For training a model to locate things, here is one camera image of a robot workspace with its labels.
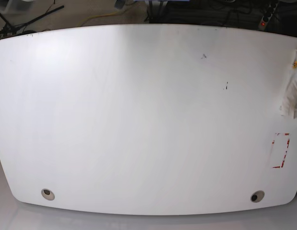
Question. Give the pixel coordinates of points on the white printed T-shirt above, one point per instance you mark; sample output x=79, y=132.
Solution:
x=288, y=107

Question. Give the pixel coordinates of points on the red tape rectangle marking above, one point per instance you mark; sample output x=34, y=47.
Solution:
x=279, y=150

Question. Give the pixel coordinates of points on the black power strip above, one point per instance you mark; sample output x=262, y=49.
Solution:
x=268, y=13

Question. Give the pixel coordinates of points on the left table cable grommet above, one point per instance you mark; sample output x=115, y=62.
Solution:
x=47, y=194

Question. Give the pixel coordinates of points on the table cable grommet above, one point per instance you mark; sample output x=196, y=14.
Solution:
x=47, y=194
x=257, y=196

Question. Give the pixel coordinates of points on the right table cable grommet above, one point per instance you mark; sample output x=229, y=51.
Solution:
x=257, y=196

